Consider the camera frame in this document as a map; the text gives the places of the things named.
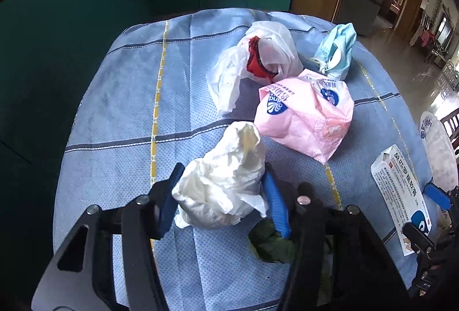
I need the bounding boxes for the blue checked tablecloth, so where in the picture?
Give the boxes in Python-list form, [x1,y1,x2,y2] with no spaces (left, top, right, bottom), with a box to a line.
[52,7,437,311]

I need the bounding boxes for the pink plastic bag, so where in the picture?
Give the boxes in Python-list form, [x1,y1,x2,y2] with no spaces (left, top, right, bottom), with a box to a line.
[254,69,355,164]

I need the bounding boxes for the white plastic trash bag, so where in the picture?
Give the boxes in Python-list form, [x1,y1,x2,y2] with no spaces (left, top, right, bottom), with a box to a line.
[419,112,458,192]

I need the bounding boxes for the white blue medicine box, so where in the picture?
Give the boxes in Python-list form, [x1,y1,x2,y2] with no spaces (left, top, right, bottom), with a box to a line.
[370,144,432,256]

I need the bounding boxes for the green vegetable leaf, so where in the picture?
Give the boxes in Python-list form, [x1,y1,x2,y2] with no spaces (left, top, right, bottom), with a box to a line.
[247,218,333,301]

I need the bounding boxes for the teal lower kitchen cabinets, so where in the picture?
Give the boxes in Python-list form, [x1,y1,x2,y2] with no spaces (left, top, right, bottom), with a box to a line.
[1,0,291,188]

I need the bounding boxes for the white tissue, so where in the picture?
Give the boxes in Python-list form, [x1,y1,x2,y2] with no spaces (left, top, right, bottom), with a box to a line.
[172,122,269,230]

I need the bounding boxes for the white bag with red item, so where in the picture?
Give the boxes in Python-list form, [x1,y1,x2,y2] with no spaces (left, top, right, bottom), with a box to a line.
[206,21,304,115]

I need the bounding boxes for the blue face mask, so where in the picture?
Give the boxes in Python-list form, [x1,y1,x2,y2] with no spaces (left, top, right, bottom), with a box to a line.
[310,23,357,81]

